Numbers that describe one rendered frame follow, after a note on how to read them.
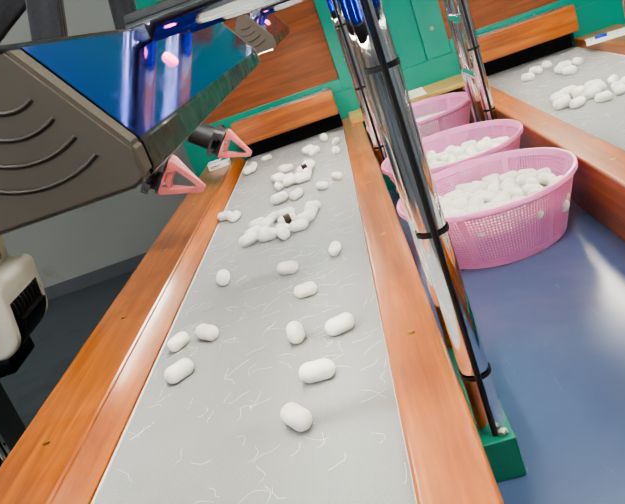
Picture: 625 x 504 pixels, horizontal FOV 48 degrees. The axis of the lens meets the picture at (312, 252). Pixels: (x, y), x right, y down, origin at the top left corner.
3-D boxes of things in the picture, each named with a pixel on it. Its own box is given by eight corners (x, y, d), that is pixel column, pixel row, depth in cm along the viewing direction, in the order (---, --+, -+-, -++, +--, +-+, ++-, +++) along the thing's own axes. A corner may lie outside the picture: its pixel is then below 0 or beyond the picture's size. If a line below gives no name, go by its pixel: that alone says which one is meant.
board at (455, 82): (351, 125, 188) (350, 120, 187) (349, 116, 202) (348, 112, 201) (472, 83, 184) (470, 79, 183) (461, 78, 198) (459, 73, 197)
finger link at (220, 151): (258, 137, 174) (222, 123, 173) (255, 143, 168) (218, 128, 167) (248, 162, 177) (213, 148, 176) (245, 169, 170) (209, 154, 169)
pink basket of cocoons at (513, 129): (438, 232, 118) (423, 180, 115) (373, 209, 143) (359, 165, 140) (565, 172, 124) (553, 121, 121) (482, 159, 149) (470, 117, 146)
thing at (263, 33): (233, 63, 122) (218, 21, 120) (261, 43, 181) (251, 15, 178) (277, 47, 121) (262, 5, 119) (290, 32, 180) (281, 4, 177)
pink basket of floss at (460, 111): (437, 164, 157) (425, 124, 154) (356, 170, 178) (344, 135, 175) (503, 122, 172) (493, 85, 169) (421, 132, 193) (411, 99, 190)
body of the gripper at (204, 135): (227, 125, 174) (199, 114, 173) (221, 133, 164) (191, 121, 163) (218, 149, 176) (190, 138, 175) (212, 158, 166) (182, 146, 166)
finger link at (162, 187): (214, 165, 130) (165, 147, 129) (208, 174, 123) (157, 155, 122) (202, 198, 132) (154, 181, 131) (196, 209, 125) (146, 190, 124)
